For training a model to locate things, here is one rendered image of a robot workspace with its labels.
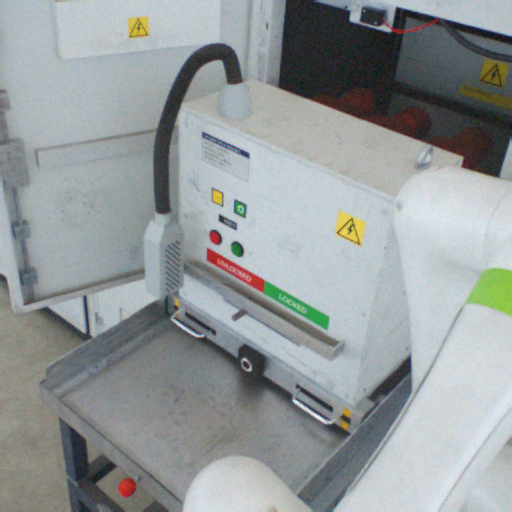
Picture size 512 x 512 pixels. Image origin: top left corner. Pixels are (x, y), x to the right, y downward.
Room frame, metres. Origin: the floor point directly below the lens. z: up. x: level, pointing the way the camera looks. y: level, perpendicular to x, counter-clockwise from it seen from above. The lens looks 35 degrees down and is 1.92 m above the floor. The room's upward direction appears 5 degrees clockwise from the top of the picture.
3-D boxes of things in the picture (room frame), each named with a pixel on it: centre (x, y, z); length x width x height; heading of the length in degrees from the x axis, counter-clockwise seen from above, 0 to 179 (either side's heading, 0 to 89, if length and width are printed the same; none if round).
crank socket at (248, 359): (1.05, 0.00, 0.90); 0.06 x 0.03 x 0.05; 52
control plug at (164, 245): (1.15, 0.19, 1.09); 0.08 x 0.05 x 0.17; 142
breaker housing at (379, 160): (1.28, -0.17, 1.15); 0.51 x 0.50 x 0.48; 142
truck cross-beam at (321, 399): (1.08, -0.02, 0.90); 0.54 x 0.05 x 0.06; 52
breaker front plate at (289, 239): (1.07, -0.01, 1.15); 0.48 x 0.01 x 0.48; 52
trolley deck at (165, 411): (1.08, -0.02, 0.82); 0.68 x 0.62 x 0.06; 143
